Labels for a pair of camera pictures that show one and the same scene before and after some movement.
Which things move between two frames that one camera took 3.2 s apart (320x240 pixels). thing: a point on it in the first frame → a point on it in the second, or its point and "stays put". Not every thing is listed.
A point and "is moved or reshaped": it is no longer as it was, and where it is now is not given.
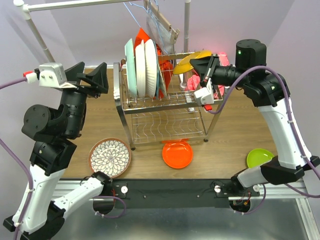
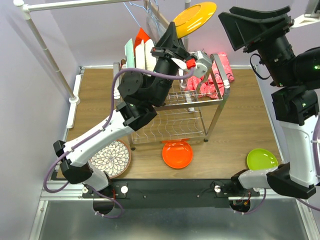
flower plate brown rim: x=150 y=67 stays put
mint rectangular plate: x=130 y=69 stays put
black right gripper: x=205 y=67 → x=242 y=31
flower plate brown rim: x=110 y=156 stays put
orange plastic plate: x=177 y=153 stays put
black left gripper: x=98 y=78 → x=170 y=46
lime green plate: x=257 y=157 stays put
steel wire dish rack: x=186 y=112 stays put
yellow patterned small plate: x=186 y=64 is moved or reshaped
